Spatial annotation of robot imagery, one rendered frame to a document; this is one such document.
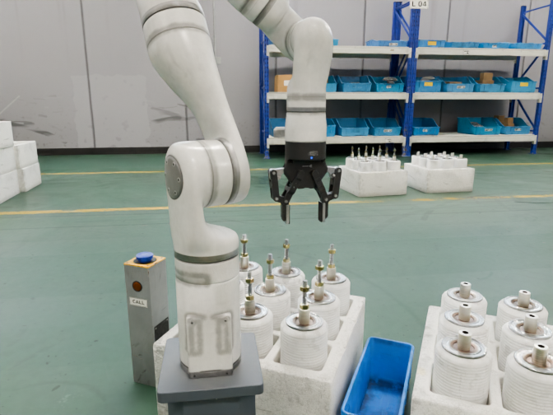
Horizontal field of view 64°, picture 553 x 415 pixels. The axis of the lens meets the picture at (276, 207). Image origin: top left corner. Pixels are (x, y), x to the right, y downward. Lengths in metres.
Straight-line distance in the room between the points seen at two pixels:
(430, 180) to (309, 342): 2.77
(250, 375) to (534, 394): 0.47
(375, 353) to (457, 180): 2.64
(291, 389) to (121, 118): 5.55
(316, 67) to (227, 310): 0.42
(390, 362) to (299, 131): 0.64
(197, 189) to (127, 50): 5.70
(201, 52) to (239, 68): 5.49
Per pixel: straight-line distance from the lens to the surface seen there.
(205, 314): 0.63
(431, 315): 1.16
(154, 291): 1.09
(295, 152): 0.79
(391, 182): 3.39
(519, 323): 1.03
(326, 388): 0.89
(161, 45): 0.65
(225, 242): 0.60
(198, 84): 0.64
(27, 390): 1.31
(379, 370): 1.19
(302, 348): 0.89
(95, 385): 1.26
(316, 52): 0.77
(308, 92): 0.78
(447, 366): 0.87
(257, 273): 1.17
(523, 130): 6.76
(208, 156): 0.58
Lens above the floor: 0.68
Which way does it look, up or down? 14 degrees down
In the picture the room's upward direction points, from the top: straight up
